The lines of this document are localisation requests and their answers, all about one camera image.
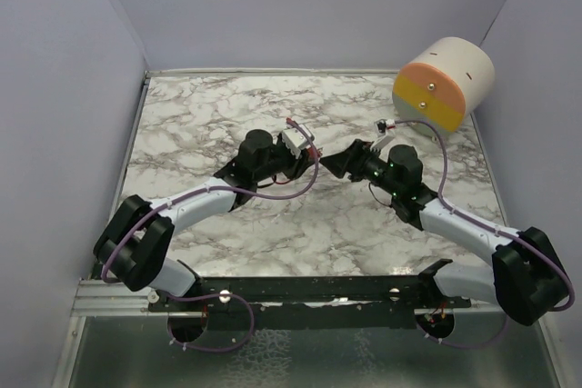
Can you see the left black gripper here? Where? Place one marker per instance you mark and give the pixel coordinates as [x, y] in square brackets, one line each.
[297, 165]

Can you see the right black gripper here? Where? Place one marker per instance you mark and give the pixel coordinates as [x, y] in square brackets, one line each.
[345, 162]

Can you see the red padlock with cable shackle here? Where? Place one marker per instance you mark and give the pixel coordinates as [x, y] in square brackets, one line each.
[314, 154]

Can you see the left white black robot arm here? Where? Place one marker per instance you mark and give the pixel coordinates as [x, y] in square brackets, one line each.
[133, 247]

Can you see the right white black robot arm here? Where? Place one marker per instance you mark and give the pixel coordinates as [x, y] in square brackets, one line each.
[522, 273]

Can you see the cylinder with striped face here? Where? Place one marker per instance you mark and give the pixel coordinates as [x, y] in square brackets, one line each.
[443, 85]

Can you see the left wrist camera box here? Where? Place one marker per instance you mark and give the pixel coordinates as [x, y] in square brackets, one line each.
[296, 137]

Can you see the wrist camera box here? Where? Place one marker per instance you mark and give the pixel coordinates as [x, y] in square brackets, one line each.
[296, 137]
[384, 130]

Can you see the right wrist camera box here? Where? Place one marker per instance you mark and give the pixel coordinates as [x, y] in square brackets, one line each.
[384, 130]

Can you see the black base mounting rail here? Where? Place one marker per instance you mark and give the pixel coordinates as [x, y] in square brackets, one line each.
[316, 302]

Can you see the aluminium frame extrusion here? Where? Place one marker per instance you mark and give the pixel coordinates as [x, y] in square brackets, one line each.
[95, 298]

